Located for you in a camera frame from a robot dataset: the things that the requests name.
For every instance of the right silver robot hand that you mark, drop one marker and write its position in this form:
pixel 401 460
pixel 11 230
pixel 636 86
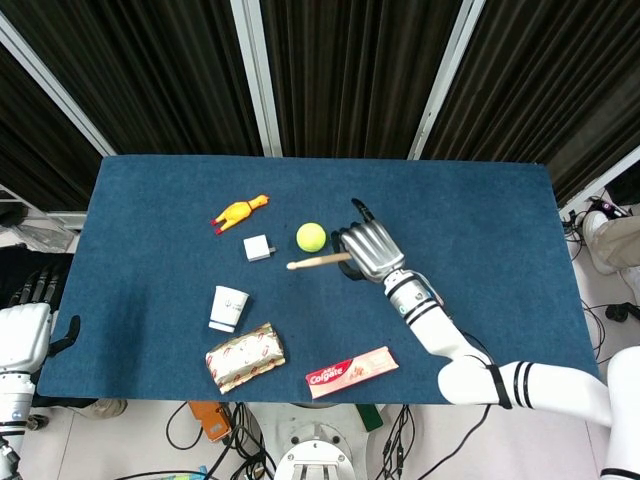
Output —
pixel 375 250

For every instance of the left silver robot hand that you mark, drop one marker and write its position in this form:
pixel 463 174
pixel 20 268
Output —
pixel 25 335

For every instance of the wooden drumstick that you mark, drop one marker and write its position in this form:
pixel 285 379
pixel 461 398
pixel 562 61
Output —
pixel 315 261

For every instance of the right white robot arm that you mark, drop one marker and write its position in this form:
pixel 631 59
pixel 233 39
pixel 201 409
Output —
pixel 435 330

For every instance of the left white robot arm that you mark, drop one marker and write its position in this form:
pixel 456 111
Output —
pixel 15 400

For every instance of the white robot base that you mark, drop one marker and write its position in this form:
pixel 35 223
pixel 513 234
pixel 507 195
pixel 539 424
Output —
pixel 320 445

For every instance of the yellow tennis ball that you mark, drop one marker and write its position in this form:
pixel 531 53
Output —
pixel 311 237

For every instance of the white plug charger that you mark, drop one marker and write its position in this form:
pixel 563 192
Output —
pixel 256 248

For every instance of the red white Colgate toothpaste box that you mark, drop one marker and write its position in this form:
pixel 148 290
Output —
pixel 350 372

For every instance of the yellow rubber chicken toy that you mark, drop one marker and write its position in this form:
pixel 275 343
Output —
pixel 239 212

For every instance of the blue table cloth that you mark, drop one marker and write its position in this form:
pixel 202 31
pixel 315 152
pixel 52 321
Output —
pixel 150 250

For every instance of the white paper cup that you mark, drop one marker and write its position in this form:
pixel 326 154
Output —
pixel 227 307

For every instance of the green block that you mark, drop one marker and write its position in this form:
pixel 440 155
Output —
pixel 370 417

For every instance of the gold foil snack bag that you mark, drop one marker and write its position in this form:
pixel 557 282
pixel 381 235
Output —
pixel 245 357

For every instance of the dark pleated curtain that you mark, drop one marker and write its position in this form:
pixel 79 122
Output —
pixel 35 150
pixel 150 75
pixel 350 75
pixel 550 85

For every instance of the orange device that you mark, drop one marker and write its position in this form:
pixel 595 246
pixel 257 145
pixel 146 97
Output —
pixel 212 422

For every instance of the beige trouser leg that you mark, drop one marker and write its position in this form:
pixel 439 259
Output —
pixel 622 242

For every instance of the white frame post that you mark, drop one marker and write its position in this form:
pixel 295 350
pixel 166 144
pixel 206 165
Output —
pixel 260 85
pixel 600 185
pixel 55 85
pixel 442 85

